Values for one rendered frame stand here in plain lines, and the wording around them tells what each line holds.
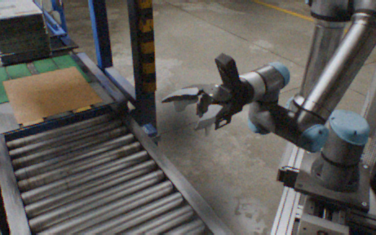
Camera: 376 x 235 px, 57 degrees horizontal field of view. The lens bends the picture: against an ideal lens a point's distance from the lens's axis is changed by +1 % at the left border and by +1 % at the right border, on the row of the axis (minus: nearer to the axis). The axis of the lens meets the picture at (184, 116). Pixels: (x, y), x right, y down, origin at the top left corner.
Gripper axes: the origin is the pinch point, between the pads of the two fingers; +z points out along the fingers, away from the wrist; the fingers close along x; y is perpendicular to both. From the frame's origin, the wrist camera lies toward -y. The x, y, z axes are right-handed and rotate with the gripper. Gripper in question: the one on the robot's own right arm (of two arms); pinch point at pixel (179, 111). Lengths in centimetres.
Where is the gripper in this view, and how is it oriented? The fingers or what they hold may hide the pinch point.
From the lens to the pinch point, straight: 74.2
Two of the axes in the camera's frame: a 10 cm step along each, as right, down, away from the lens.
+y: -0.8, 7.8, 6.3
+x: -6.3, -5.3, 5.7
